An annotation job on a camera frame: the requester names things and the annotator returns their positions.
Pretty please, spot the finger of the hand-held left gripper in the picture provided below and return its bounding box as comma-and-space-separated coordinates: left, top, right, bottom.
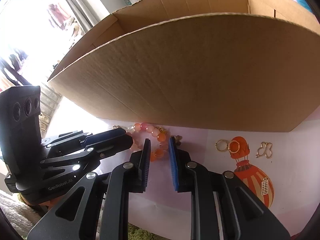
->
41, 129, 132, 148
40, 139, 134, 178

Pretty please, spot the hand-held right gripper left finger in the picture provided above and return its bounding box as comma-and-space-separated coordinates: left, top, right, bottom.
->
27, 138, 152, 240

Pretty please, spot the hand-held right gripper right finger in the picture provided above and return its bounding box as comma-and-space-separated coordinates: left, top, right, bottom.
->
169, 136, 292, 240

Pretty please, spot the orange pink bead bracelet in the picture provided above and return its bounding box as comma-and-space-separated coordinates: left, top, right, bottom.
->
112, 122, 183, 162

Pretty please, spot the brown cardboard box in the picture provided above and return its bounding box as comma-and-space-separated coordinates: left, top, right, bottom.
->
47, 0, 320, 133

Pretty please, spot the white green fluffy rug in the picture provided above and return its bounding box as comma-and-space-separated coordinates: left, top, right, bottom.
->
0, 190, 165, 240

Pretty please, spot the gold butterfly outline charm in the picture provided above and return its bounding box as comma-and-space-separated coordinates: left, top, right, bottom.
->
255, 142, 273, 159

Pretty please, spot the gold abacus charm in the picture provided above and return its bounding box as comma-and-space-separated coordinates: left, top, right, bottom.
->
260, 177, 270, 195

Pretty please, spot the hanging pink garment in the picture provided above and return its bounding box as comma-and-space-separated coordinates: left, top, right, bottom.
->
47, 4, 68, 28

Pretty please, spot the grey curtain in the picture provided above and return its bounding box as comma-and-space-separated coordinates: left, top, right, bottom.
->
50, 0, 115, 32

